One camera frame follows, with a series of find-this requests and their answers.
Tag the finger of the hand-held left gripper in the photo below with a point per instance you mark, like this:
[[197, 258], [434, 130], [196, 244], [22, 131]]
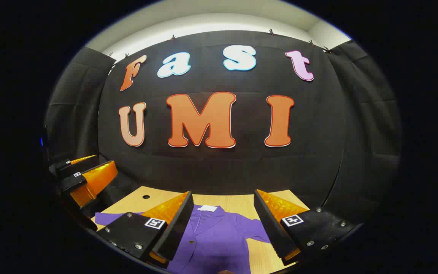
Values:
[[61, 167], [72, 182]]

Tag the black backdrop cloth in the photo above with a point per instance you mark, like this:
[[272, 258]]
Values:
[[222, 167]]

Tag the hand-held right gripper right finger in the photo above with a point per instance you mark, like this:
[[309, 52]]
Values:
[[270, 224]]

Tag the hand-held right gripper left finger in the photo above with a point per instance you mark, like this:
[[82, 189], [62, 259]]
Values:
[[177, 228]]

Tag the purple button shirt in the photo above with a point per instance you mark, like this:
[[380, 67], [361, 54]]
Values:
[[215, 239]]

